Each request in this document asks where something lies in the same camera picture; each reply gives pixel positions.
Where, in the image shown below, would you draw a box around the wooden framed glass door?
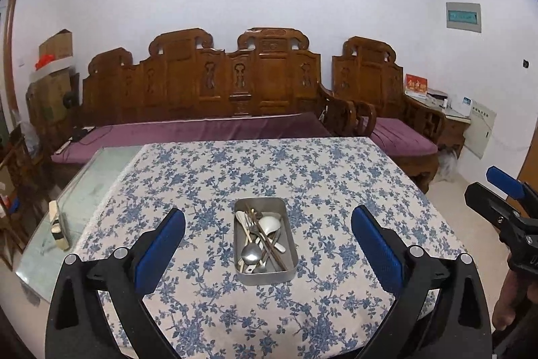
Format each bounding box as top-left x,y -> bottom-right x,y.
0,0 -> 20,125

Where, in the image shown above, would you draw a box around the plain wooden door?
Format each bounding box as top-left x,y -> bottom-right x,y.
506,139 -> 538,209

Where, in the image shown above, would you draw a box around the cream and black block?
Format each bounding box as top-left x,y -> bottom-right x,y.
48,199 -> 72,251

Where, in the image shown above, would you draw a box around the white panel board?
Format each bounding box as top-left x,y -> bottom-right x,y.
464,100 -> 497,163

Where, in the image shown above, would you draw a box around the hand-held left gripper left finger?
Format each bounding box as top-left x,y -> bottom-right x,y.
44,208 -> 188,359

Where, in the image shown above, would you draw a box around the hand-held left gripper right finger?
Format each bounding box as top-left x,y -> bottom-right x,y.
351,204 -> 492,359

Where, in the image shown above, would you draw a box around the long purple sofa cushion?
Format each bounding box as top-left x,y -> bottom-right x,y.
50,112 -> 333,165

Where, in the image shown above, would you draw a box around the grey wall electrical panel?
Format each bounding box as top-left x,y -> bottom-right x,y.
446,1 -> 482,34

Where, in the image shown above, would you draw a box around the small cardboard box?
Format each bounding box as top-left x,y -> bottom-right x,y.
39,30 -> 73,61

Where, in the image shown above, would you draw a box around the carved wooden armchair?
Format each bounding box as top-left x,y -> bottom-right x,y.
332,36 -> 447,193

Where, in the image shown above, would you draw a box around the wooden chair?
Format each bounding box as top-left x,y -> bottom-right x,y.
0,123 -> 52,272

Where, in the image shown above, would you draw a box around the carved wooden sofa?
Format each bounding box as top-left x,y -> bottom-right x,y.
26,28 -> 359,183

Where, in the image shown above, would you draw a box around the wooden side table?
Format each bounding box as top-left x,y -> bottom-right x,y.
406,96 -> 471,158

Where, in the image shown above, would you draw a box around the blue floral tablecloth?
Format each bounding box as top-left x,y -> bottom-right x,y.
71,137 -> 467,359

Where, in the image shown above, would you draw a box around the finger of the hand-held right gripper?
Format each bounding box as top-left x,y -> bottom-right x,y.
486,166 -> 538,217
464,181 -> 538,237

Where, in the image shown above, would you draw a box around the dark brown chopstick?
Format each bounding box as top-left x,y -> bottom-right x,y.
251,211 -> 289,271

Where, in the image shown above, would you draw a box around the large white plastic spoon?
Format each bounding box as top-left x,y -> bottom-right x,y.
257,215 -> 288,254

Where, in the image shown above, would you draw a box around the square purple seat cushion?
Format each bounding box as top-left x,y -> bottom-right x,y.
370,117 -> 438,157

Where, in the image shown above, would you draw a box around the large cardboard box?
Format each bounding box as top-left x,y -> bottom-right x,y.
27,69 -> 77,125

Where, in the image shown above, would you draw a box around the red desk calendar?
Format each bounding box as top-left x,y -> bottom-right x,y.
404,74 -> 428,95

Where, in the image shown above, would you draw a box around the clear plastic bag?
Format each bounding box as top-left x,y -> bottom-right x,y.
437,151 -> 460,182

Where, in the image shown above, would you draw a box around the person's right hand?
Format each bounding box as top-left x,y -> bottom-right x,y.
492,270 -> 529,333

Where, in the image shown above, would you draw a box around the rectangular metal tray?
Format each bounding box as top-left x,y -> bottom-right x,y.
233,197 -> 299,286

